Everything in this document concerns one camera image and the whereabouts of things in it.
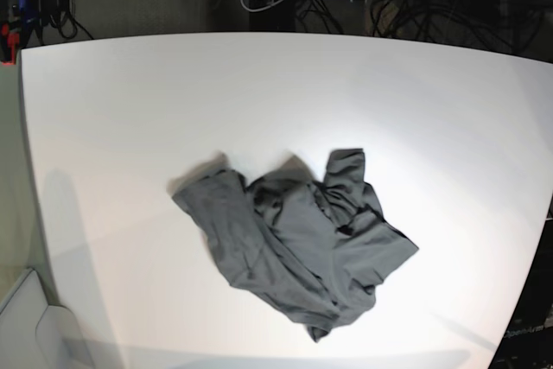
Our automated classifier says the red and black clamp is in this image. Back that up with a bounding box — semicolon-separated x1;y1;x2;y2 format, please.
1;22;20;65

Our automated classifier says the dark grey t-shirt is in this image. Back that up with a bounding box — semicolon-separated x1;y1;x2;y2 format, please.
172;149;417;341

